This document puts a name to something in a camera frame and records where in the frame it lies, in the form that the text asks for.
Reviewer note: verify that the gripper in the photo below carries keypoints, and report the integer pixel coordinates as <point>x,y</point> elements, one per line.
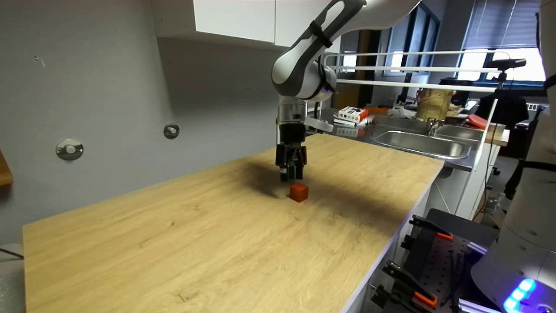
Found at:
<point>291,138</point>

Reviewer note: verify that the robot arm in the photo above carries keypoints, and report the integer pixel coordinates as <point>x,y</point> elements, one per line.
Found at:
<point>299,65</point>

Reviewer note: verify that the orange block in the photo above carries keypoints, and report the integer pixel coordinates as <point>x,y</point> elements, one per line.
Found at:
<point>299,192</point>

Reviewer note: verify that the white box with coloured dots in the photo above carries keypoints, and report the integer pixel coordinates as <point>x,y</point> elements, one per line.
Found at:
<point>352,114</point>

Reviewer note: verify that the white plastic bag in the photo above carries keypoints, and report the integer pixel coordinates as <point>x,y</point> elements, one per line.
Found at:
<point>402,112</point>

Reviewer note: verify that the steel tap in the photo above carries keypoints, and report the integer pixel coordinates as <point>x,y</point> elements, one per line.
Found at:
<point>432,126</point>

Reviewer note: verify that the black clamp with orange tips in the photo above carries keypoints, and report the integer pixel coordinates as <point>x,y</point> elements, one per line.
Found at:
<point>410,284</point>
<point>432,228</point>

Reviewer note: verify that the small steel sink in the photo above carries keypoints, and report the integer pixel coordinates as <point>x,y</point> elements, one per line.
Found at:
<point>460,132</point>

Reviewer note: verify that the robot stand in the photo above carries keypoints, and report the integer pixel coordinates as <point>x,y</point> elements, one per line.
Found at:
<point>438,265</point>

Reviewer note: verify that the orange lid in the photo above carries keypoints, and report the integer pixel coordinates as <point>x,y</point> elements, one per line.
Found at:
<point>478,121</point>

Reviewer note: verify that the black office chair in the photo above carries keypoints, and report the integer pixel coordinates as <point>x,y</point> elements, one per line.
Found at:
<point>506,108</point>

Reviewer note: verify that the window with blinds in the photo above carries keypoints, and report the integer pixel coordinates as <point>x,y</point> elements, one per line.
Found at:
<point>499,26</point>

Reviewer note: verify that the wooden shelf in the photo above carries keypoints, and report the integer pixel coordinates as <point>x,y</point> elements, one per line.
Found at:
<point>4,171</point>

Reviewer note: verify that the round metal wall fitting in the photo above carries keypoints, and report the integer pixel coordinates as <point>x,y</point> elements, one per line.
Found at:
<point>69,149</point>
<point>171,131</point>

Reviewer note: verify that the white tube frame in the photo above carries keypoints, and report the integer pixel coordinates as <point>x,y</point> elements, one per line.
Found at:
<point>391,68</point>

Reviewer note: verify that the white wall cabinet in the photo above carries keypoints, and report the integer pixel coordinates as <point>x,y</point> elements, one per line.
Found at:
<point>243,19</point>

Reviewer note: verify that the camera on tripod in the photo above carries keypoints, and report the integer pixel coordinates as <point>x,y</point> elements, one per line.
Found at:
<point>504,64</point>

